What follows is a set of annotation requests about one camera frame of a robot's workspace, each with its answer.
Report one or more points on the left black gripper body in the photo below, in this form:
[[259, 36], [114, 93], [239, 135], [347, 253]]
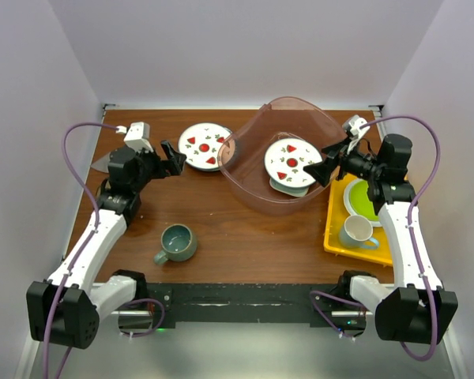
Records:
[[150, 168]]

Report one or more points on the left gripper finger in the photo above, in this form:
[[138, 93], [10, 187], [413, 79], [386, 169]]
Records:
[[171, 154], [175, 170]]

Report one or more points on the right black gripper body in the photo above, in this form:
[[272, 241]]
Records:
[[359, 163]]

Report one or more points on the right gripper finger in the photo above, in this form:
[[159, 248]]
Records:
[[323, 172], [334, 149]]

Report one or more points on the mint green divided tray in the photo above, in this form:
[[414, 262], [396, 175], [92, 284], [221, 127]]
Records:
[[290, 191]]

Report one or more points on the watermelon plate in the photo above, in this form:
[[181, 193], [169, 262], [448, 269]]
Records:
[[285, 159], [203, 146]]

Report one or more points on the pink translucent plastic bin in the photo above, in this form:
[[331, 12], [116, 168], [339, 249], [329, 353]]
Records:
[[241, 156]]

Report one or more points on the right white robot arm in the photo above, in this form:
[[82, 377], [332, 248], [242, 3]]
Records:
[[417, 309]]

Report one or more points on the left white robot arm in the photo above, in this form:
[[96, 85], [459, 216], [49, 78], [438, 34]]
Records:
[[66, 309]]

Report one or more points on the blue floral plate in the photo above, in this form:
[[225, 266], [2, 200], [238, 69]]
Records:
[[205, 169]]

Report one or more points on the green plate white rim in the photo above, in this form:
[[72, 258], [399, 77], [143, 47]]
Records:
[[356, 201]]

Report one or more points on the yellow plastic tray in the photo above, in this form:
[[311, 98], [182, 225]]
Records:
[[336, 216]]

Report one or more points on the grey triangular scraper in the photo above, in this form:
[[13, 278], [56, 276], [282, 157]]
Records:
[[101, 164]]

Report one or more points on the teal ceramic mug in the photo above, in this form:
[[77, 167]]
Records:
[[178, 243]]

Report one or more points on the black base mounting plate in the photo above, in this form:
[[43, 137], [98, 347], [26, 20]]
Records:
[[254, 303]]

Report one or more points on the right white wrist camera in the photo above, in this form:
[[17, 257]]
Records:
[[355, 128]]

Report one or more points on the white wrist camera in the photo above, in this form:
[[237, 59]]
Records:
[[355, 128], [136, 136]]

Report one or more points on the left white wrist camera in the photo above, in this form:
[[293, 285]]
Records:
[[136, 136]]

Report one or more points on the white mug blue handle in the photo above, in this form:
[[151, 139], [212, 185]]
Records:
[[357, 232]]

